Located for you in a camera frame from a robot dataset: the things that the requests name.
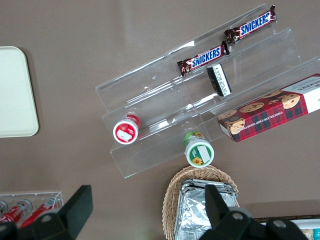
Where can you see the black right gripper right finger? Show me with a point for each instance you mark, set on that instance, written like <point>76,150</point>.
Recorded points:
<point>225,225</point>

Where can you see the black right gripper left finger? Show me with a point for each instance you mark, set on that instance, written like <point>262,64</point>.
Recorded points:
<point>67,220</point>

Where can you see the woven wicker basket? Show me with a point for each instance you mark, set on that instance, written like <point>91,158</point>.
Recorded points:
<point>172,195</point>

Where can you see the cream plastic tray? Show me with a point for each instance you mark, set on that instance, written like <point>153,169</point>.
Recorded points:
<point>15,92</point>

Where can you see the red cola bottle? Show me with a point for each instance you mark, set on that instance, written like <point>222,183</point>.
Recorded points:
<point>15,212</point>
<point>41,210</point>

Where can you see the silver foil wrapped package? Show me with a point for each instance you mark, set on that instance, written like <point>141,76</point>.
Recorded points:
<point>192,210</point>

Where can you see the clear acrylic bottle box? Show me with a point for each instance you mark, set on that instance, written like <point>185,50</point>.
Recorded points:
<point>30,196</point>

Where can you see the green-lidded small cup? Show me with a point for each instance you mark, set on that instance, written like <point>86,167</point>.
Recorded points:
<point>198,152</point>

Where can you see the red-lidded small cup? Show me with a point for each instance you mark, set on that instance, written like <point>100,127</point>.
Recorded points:
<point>125,131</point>

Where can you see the red tartan shortbread box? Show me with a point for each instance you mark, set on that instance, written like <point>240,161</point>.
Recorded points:
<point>267,110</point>

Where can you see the clear acrylic tiered stand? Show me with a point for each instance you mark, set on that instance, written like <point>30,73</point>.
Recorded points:
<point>155,100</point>

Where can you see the small black barcode box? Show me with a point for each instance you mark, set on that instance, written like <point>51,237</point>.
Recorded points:
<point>220,80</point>

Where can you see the Snickers chocolate bar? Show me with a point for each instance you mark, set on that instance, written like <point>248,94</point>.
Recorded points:
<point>252,25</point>
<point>203,58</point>

